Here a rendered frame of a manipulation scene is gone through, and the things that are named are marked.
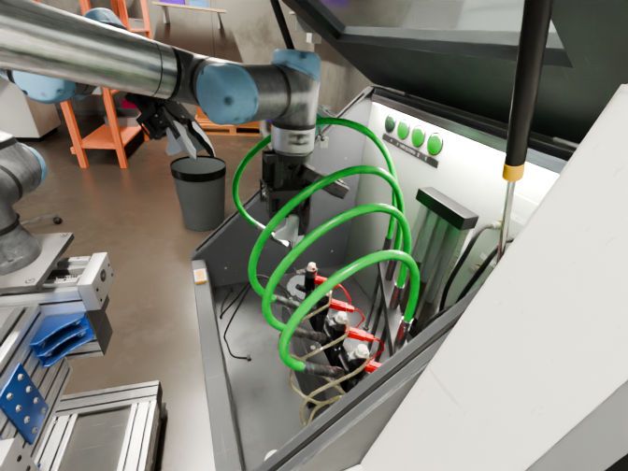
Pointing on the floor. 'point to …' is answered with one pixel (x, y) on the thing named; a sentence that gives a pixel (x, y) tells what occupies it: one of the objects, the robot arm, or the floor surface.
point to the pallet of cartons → (225, 125)
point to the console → (531, 329)
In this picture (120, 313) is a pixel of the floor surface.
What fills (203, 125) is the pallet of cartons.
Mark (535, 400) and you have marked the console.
